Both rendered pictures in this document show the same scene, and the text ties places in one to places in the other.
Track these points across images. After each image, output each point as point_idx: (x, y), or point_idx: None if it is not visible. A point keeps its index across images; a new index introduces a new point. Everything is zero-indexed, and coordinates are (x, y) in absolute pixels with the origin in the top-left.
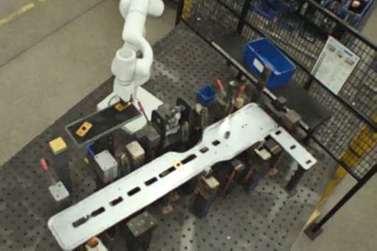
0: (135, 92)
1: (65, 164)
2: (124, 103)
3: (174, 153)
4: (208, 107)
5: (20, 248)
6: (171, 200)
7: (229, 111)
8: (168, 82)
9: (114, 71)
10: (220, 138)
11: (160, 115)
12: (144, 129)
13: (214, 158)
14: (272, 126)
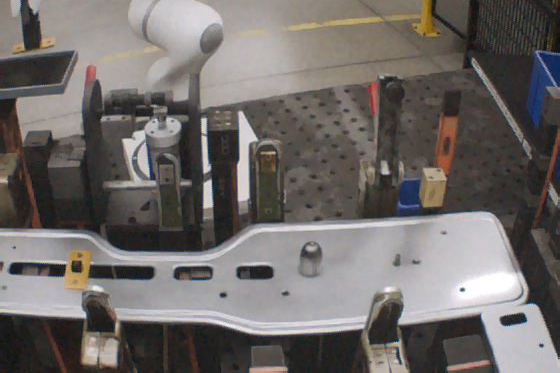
0: (182, 103)
1: None
2: (24, 35)
3: (99, 239)
4: None
5: None
6: None
7: (392, 210)
8: (346, 157)
9: (128, 17)
10: (282, 266)
11: (85, 92)
12: (63, 141)
13: (201, 308)
14: (504, 296)
